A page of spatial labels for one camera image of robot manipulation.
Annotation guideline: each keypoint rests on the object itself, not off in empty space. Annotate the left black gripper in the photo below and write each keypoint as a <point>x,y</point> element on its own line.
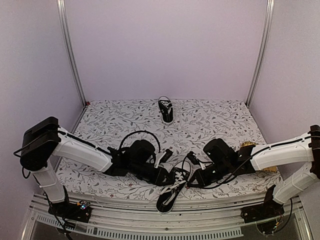
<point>159,178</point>

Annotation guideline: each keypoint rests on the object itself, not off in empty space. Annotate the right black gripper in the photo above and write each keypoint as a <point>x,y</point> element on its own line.
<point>202,180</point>

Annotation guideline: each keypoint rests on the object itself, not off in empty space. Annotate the black canvas sneaker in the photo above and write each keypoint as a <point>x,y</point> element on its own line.
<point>168,195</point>
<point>166,109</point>

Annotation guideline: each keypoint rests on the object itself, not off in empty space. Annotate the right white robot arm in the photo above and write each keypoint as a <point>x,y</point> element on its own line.
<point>256,157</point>

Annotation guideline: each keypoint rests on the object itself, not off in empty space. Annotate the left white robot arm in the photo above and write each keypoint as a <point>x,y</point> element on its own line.
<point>47,139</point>

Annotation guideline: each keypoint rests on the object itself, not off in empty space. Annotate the floral patterned table mat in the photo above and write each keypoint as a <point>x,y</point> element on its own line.
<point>111,123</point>

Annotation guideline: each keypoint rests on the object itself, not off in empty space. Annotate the woven bamboo tray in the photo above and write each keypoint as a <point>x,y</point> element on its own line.
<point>271,169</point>

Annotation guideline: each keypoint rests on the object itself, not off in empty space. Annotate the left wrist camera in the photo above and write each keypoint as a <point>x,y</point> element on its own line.
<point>162,157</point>

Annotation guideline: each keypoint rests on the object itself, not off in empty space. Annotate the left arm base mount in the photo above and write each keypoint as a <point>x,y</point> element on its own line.
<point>80,211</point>

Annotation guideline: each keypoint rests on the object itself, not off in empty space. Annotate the front aluminium rail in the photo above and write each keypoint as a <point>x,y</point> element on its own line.
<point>204,219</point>

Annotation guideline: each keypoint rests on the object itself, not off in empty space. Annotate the right aluminium frame post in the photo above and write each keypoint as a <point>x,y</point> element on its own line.
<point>268,18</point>

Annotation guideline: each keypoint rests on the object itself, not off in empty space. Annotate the aluminium frame post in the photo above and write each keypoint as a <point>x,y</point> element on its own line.
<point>62,13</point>
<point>268,18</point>

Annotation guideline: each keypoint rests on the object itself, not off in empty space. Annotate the left aluminium frame post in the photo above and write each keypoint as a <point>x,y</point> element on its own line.
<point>62,13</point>

